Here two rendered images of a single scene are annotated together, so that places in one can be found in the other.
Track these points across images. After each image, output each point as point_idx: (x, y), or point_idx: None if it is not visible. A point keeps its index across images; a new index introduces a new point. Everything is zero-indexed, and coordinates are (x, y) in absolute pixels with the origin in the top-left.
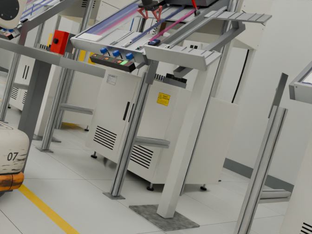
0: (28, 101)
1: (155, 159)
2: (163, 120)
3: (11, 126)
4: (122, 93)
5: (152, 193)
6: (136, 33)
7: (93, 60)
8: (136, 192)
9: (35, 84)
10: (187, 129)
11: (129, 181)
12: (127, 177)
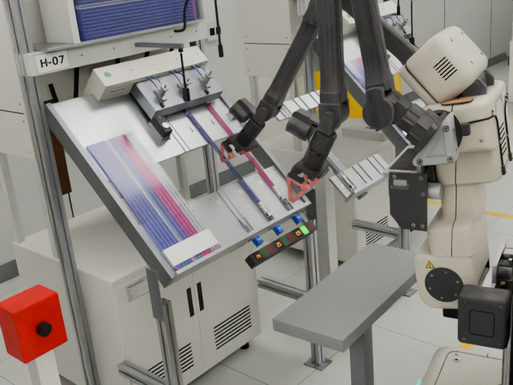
0: (369, 352)
1: (255, 308)
2: (245, 263)
3: (442, 357)
4: (172, 288)
5: (259, 342)
6: (230, 189)
7: (259, 263)
8: (276, 353)
9: (371, 325)
10: (333, 237)
11: (232, 365)
12: (211, 370)
